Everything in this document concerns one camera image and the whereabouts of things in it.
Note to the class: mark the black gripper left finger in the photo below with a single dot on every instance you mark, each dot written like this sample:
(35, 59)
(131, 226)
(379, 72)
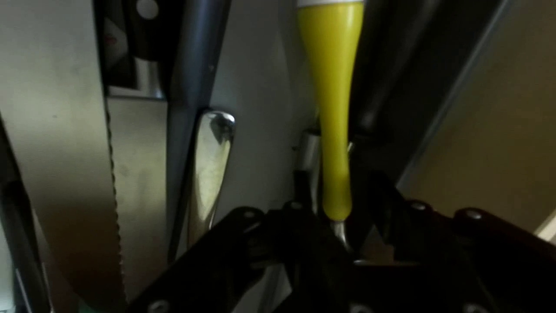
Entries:
(279, 261)

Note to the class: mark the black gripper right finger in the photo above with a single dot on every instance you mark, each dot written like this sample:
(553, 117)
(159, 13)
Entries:
(463, 261)

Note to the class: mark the grey cutlery tray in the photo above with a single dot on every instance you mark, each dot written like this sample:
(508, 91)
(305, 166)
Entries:
(261, 87)

